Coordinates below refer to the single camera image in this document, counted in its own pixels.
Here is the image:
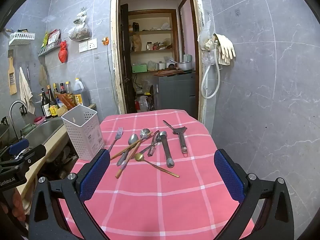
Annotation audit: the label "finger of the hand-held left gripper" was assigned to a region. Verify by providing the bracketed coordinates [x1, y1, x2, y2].
[0, 144, 47, 172]
[0, 139, 30, 159]

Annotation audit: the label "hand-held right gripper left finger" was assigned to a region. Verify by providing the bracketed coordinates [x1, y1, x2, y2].
[28, 149, 111, 240]

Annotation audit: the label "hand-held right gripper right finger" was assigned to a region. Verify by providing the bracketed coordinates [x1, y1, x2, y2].
[214, 149, 295, 240]

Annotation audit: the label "white perforated utensil holder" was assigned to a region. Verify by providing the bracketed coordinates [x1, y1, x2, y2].
[61, 104, 105, 161]

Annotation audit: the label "gold spoon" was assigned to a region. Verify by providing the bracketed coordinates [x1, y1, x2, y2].
[134, 153, 180, 178]

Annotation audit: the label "silver fork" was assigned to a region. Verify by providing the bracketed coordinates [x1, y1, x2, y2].
[107, 127, 124, 153]

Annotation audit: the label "silver spoon handle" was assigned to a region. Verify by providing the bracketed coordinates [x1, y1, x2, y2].
[116, 133, 139, 167]

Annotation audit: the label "steel can opener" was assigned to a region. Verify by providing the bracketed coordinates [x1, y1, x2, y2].
[163, 120, 188, 155]

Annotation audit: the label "steel peeler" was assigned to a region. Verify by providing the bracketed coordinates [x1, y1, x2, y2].
[147, 130, 161, 157]

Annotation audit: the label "grey handled peeler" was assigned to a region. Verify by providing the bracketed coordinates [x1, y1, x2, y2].
[159, 131, 175, 168]

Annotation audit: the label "person's left hand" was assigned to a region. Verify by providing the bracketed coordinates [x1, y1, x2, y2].
[12, 187, 28, 222]

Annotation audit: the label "beige kitchen counter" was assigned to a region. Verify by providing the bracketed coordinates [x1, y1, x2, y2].
[15, 104, 98, 198]

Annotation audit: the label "steel sink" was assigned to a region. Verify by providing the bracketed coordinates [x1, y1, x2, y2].
[24, 118, 66, 146]

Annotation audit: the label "curved steel faucet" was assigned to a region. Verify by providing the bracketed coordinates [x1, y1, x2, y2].
[9, 100, 28, 140]

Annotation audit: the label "dark pump bottle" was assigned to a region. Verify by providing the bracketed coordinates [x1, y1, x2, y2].
[41, 88, 52, 119]

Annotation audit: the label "yellow label sauce bottle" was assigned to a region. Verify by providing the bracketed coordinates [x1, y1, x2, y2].
[47, 85, 60, 117]

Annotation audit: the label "beige hanging towel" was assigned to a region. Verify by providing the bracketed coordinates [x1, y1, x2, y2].
[19, 66, 36, 114]

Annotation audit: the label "orange snack packet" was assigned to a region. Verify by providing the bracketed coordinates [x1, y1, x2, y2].
[54, 92, 77, 110]

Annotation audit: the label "pink checked tablecloth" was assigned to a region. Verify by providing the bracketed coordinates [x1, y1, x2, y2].
[59, 109, 255, 240]

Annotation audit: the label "wooden grater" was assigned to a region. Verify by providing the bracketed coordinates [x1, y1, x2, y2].
[7, 50, 18, 96]

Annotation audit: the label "brown hanging cloth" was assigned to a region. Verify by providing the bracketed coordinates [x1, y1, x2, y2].
[38, 65, 48, 88]

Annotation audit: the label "dark sauce bottle yellow cap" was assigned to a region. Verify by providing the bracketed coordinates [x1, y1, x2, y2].
[65, 81, 74, 103]

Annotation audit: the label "clear plastic floor container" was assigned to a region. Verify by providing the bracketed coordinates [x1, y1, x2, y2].
[135, 95, 149, 113]

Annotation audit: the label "grey cabinet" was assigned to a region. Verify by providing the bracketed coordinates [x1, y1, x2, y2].
[152, 71, 197, 117]

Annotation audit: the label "dark wooden door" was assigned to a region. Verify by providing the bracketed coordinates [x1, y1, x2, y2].
[119, 3, 137, 113]

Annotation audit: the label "red plastic bag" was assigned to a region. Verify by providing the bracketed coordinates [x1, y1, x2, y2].
[58, 40, 68, 63]

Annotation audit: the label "green box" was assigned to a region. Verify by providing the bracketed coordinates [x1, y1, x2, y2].
[131, 64, 148, 74]

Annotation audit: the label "red seasoning packet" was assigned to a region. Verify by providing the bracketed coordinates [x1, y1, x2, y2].
[47, 29, 61, 44]

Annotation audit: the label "grey cooking pot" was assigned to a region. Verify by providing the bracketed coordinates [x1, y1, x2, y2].
[177, 61, 193, 71]

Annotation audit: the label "wooden cutting board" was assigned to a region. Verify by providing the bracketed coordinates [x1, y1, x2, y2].
[153, 69, 184, 77]

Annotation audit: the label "cream rubber gloves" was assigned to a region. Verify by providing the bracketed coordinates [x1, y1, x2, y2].
[212, 33, 236, 66]

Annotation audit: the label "clear bag of dried goods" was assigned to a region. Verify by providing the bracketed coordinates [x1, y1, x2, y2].
[68, 7, 92, 42]

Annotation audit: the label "clear hanging plastic bag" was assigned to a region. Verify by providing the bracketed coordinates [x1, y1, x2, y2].
[197, 12, 216, 66]

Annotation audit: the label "brown paper bag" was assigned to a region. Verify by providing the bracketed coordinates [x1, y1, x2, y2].
[132, 34, 142, 53]

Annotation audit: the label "wooden shelf unit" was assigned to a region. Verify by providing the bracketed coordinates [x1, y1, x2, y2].
[128, 8, 180, 76]

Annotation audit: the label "white hose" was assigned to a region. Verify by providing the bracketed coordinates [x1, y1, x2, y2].
[201, 42, 221, 99]

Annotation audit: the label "metal wall shelf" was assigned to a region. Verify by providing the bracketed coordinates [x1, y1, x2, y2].
[37, 39, 62, 57]

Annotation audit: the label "white power cable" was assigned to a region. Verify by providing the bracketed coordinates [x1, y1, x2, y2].
[106, 45, 118, 112]

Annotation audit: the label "white plastic wall basket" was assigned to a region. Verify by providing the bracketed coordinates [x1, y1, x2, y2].
[9, 31, 36, 46]

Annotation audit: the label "wooden door frame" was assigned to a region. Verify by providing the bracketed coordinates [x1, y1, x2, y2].
[110, 0, 208, 122]

